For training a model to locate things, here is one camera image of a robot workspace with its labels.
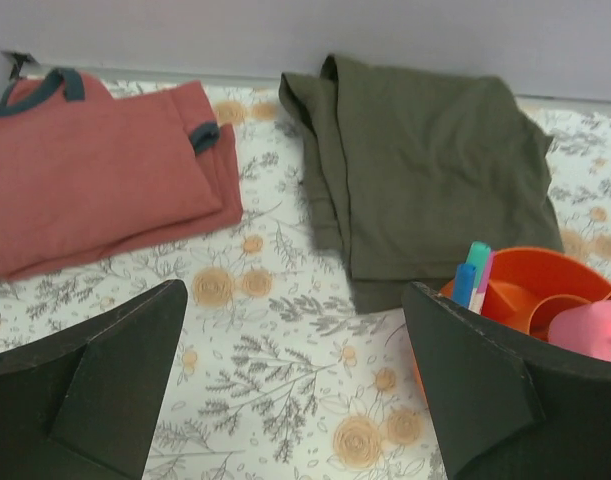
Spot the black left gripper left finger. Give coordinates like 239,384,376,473
0,280,188,479

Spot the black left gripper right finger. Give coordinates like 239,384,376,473
402,282,611,479

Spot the white pen pink cap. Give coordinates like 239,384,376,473
469,251,495,314

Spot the pink clear pencil case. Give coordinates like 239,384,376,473
547,300,611,362

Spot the orange round divided container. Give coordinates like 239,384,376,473
431,247,611,365

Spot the white pen blue cap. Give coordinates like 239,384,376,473
451,263,477,308

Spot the white pen teal cap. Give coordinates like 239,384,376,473
466,241,491,290

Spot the floral patterned table mat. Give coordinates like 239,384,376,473
0,86,611,479

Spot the olive green folded cloth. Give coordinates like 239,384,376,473
279,55,562,314

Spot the red pouch with black strap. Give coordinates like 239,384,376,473
0,68,242,280

